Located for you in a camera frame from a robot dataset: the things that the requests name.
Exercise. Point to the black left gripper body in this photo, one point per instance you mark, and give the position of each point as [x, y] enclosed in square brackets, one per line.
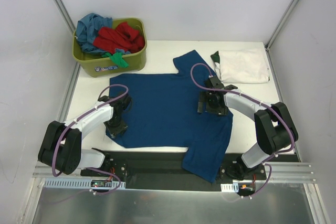
[116, 127]

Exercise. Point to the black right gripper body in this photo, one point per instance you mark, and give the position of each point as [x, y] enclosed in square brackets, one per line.
[200, 102]

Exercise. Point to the dark blue printed t-shirt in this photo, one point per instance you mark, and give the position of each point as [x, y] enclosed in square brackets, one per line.
[164, 114]

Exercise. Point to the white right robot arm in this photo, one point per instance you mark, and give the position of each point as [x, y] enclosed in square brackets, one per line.
[274, 126]

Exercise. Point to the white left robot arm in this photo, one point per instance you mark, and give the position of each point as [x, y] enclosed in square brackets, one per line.
[62, 144]

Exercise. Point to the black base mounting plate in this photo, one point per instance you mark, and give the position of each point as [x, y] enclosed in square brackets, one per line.
[162, 171]

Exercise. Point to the white folded t-shirt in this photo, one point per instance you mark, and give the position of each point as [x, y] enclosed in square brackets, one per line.
[246, 66]

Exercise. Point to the olive green plastic bin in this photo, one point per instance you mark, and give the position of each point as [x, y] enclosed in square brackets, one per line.
[96, 66]

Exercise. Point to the green t-shirt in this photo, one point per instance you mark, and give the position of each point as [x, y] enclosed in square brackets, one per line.
[117, 58]

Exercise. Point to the red t-shirt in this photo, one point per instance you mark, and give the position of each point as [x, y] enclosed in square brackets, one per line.
[122, 37]

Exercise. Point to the light blue t-shirt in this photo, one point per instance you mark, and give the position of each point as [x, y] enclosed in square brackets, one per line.
[87, 31]

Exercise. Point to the white slotted cable duct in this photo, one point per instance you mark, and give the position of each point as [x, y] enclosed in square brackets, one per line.
[70, 183]

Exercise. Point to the right aluminium frame post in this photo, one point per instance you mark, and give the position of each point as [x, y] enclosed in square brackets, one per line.
[289, 10]

